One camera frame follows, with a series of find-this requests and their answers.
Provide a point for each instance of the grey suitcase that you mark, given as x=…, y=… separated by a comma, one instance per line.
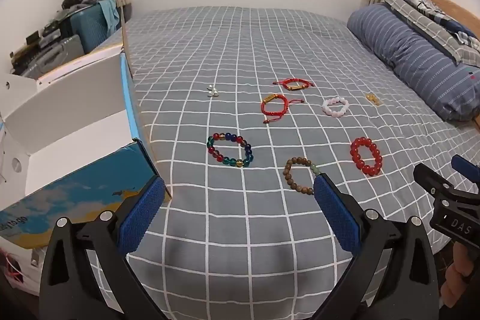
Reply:
x=56, y=54

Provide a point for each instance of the white pearl earrings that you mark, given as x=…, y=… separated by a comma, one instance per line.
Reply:
x=212, y=92

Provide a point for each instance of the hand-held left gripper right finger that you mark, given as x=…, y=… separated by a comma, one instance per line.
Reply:
x=333, y=215

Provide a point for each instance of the blue striped pillow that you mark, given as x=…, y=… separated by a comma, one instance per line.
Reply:
x=405, y=42

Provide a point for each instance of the wooden headboard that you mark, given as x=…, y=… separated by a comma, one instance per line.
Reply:
x=450, y=3

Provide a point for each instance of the teal suitcase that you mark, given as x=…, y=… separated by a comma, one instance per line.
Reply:
x=88, y=27

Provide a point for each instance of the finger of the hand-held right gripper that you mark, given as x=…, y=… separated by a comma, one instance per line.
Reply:
x=465, y=168
x=431, y=178

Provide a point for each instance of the folded plaid blanket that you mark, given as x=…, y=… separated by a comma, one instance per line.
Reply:
x=420, y=10

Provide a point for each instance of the teal cloth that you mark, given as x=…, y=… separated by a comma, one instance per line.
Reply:
x=108, y=12

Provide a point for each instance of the blue and white cardboard box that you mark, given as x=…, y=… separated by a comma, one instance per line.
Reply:
x=75, y=125

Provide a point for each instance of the person's right hand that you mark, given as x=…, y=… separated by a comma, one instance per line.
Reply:
x=459, y=275

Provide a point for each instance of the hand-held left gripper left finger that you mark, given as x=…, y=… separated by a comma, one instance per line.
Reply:
x=140, y=218

